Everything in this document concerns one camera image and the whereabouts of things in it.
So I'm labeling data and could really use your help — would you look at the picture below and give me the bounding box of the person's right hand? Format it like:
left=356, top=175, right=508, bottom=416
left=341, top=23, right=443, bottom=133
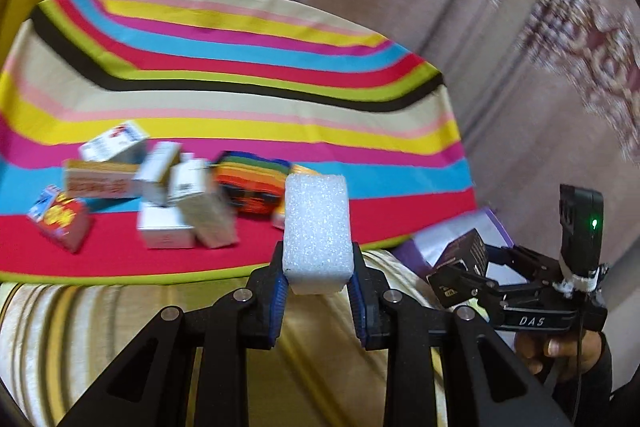
left=514, top=331, right=603, bottom=381

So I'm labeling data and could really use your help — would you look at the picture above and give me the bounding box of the gold medicine box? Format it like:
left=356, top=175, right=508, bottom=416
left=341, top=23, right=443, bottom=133
left=63, top=159, right=140, bottom=199

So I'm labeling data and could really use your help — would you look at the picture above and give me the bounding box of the rainbow striped cloth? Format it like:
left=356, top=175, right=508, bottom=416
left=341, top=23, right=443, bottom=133
left=1, top=0, right=476, bottom=284

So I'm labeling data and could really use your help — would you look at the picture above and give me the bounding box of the purple white storage box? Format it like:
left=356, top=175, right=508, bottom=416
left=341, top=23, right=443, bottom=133
left=392, top=207, right=524, bottom=284

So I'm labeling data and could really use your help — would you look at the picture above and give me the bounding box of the white medicine box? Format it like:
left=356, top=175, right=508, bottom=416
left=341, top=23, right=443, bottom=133
left=167, top=158, right=239, bottom=249

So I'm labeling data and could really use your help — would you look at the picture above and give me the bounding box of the red yellow small box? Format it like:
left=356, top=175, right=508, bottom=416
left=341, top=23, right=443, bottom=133
left=27, top=185, right=91, bottom=253

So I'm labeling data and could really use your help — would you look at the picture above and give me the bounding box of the small white printed box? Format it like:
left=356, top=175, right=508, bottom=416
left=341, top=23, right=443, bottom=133
left=137, top=200, right=195, bottom=249

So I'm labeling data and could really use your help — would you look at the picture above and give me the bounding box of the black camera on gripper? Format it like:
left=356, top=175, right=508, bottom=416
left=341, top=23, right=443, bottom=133
left=559, top=184, right=604, bottom=277

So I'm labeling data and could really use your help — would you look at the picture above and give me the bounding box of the black cosmetic box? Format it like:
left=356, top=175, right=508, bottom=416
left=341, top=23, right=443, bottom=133
left=427, top=229, right=488, bottom=309

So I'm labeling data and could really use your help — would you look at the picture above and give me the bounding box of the rainbow woven strap roll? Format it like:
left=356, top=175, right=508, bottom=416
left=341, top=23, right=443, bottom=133
left=211, top=149, right=292, bottom=219

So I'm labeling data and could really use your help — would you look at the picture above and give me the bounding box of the white blue red box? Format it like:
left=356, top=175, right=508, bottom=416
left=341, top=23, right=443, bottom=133
left=78, top=120, right=149, bottom=164

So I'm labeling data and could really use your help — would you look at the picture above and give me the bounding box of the gold white small box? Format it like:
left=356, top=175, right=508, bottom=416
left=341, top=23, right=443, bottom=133
left=132, top=141, right=182, bottom=206

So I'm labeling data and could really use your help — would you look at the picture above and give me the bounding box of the white foam block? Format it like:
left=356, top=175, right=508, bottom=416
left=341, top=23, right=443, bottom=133
left=282, top=174, right=354, bottom=295

